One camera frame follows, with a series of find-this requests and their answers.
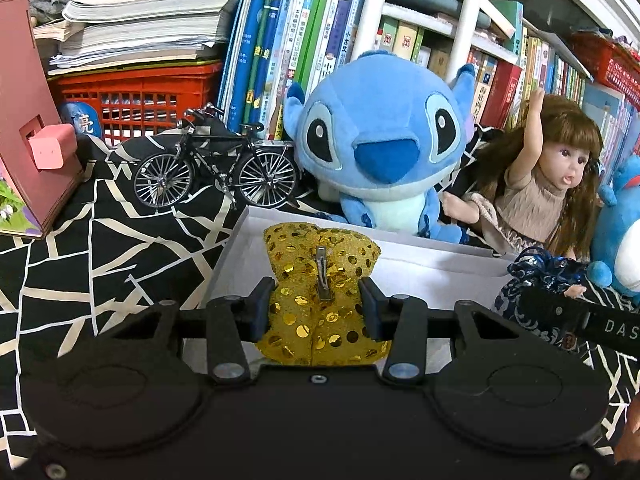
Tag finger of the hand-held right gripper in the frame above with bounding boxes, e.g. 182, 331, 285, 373
517, 284, 593, 350

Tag black model bicycle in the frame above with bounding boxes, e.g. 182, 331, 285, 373
132, 102, 302, 212

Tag blue alien plush toy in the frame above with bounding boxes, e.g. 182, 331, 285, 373
282, 50, 477, 247

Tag white cardboard box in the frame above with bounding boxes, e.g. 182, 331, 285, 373
182, 205, 517, 376

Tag white pipe frame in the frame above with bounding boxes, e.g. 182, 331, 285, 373
350, 0, 490, 83

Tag stack of lying books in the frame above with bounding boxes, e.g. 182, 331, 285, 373
32, 0, 242, 79

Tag gold sequin bow clip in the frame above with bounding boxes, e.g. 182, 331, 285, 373
255, 222, 394, 367

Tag pink triangular house model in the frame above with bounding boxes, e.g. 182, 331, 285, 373
0, 0, 87, 239

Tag red basket with books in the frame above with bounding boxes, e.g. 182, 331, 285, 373
569, 30, 640, 112

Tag black patterned blanket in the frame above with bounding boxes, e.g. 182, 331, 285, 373
0, 122, 640, 461

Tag blue round tag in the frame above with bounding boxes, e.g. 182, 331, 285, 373
56, 101, 104, 142

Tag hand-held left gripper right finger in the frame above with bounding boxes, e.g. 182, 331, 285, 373
357, 276, 522, 387

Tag blue round plush toy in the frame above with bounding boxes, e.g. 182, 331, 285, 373
586, 154, 640, 307

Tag blue patterned drawstring pouch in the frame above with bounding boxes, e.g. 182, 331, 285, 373
494, 246, 592, 347

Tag row of standing books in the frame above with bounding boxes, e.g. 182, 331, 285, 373
217, 0, 640, 181

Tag long-haired baby doll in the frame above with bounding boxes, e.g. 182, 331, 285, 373
442, 87, 604, 306

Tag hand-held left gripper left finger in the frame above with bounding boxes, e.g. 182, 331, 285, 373
107, 276, 279, 384

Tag red plastic basket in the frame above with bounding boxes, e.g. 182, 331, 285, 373
47, 60, 224, 149

